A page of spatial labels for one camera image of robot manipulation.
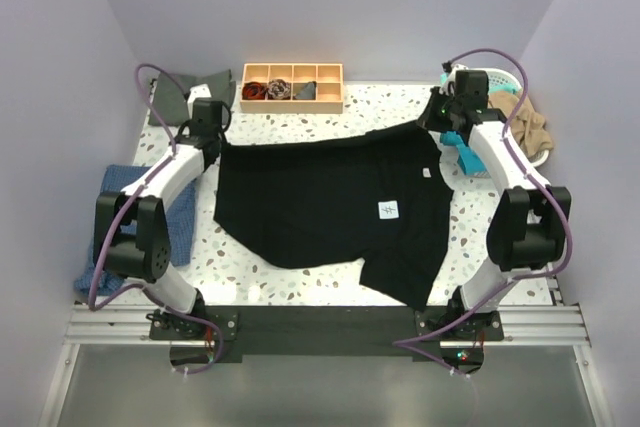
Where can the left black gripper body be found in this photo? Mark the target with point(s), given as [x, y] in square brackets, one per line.
[220, 138]

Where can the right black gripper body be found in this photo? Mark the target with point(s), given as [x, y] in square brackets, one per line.
[439, 116]

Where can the black t-shirt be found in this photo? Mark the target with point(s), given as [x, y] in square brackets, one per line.
[379, 197]

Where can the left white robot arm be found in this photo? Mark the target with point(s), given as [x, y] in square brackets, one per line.
[131, 237]

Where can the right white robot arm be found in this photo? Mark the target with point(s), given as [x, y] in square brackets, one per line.
[529, 229]

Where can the white laundry basket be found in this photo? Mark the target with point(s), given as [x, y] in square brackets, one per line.
[502, 80]

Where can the folded grey-green t-shirt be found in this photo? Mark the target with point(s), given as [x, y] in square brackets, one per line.
[170, 103]

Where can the red black small item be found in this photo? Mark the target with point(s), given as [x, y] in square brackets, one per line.
[253, 91]

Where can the teal t-shirt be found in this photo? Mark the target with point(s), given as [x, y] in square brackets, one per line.
[470, 164]

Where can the tan t-shirt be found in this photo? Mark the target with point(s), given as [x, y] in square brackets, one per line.
[528, 127]

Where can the brown patterned small item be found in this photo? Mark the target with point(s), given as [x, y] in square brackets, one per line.
[278, 89]

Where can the dark grey small item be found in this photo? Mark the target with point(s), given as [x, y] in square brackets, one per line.
[304, 91]

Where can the folded blue t-shirt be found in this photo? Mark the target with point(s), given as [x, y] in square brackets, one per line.
[180, 222]

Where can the wooden compartment tray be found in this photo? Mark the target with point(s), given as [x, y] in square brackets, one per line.
[329, 93]

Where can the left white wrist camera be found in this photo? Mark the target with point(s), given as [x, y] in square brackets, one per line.
[201, 91]

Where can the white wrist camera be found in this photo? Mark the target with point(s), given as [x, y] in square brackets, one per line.
[201, 91]
[450, 68]

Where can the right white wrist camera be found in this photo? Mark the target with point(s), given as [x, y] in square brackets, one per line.
[450, 68]

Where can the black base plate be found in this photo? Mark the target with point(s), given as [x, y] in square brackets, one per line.
[230, 333]

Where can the aluminium rail frame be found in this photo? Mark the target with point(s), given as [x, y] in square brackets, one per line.
[112, 374]

